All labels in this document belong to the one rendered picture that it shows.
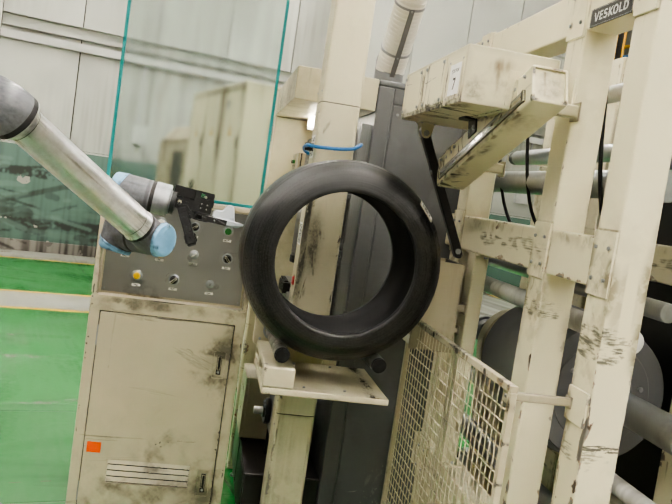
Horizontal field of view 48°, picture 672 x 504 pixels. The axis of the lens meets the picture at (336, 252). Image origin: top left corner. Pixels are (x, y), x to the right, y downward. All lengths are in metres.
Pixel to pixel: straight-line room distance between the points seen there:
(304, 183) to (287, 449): 0.97
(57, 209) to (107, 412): 8.23
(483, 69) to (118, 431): 1.79
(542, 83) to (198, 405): 1.67
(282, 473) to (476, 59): 1.48
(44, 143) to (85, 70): 9.31
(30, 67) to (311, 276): 8.85
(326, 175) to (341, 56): 0.55
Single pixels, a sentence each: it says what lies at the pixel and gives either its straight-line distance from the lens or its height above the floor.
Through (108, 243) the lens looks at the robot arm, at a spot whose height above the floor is 1.15.
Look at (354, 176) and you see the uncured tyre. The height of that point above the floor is 1.42.
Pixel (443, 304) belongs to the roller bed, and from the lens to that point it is 2.53.
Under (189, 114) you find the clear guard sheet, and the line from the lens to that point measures 2.77.
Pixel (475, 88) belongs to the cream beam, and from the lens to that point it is 1.96.
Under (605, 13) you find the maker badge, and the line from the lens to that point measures 2.05.
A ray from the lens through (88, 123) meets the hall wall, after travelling 11.07.
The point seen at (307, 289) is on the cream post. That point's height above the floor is 1.04.
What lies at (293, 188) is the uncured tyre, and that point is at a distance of 2.09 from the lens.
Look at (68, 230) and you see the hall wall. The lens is 11.03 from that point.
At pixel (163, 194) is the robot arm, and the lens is 2.15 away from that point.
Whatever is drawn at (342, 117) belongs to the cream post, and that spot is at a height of 1.61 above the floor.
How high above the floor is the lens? 1.37
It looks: 4 degrees down
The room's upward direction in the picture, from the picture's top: 8 degrees clockwise
